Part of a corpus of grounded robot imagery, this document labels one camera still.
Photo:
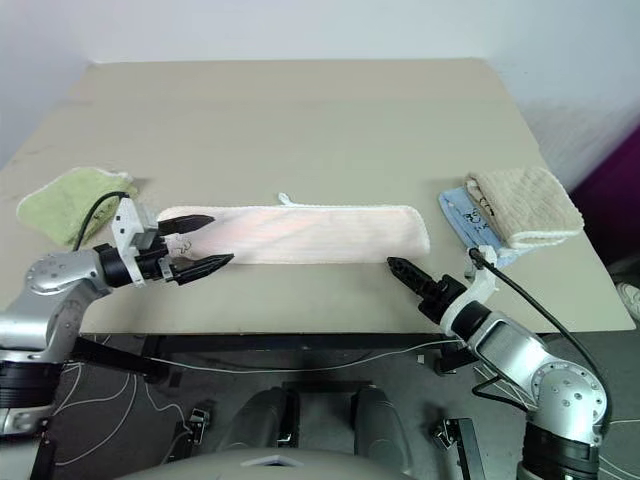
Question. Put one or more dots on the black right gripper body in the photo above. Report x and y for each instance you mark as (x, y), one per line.
(442, 297)

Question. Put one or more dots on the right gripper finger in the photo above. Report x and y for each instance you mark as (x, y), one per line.
(411, 268)
(409, 281)

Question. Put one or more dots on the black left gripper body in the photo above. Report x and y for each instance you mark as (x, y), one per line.
(155, 267)

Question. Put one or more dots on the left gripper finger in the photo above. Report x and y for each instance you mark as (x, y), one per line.
(186, 223)
(200, 269)

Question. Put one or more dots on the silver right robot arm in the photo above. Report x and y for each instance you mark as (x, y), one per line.
(505, 345)

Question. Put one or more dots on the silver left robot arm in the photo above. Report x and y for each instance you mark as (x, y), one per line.
(55, 272)

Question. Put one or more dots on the blue printed folded towel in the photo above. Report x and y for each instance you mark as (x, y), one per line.
(465, 212)

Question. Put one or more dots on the long pink folded towel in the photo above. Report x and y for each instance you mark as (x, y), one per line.
(310, 232)

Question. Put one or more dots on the green folded towel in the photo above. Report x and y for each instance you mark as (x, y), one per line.
(65, 200)

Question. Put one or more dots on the beige folded towel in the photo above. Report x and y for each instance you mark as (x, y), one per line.
(530, 205)

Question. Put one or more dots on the metal latch clamp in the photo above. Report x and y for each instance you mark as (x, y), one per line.
(446, 434)
(199, 424)

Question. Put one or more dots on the dark grey rounded shape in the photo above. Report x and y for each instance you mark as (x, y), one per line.
(382, 425)
(260, 420)

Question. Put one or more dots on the black stand foot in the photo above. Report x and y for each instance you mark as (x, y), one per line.
(470, 450)

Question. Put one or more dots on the white shoe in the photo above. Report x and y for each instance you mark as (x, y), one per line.
(631, 300)

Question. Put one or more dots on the purple object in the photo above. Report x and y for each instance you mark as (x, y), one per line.
(612, 200)

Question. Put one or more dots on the grey robot torso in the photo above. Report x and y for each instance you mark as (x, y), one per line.
(210, 467)

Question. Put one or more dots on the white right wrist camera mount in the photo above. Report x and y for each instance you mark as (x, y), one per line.
(479, 291)

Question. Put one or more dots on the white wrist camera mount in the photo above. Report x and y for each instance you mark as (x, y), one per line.
(479, 291)
(125, 222)

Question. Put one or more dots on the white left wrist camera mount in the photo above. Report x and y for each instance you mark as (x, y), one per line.
(125, 222)

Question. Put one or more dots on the black table frame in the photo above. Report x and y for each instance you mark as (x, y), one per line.
(300, 343)

